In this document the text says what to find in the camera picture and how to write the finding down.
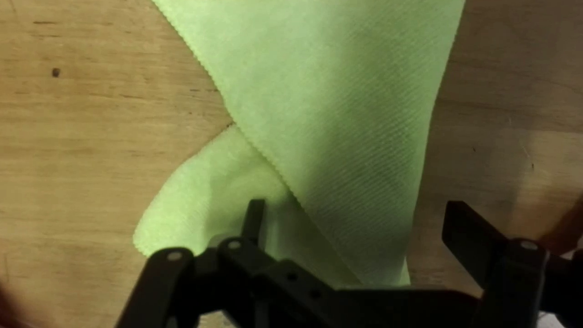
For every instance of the yellow cloth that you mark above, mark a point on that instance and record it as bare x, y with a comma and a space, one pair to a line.
328, 121

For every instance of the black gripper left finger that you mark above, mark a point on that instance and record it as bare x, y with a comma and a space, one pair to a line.
242, 285

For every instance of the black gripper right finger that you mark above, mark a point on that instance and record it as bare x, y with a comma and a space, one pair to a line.
516, 285

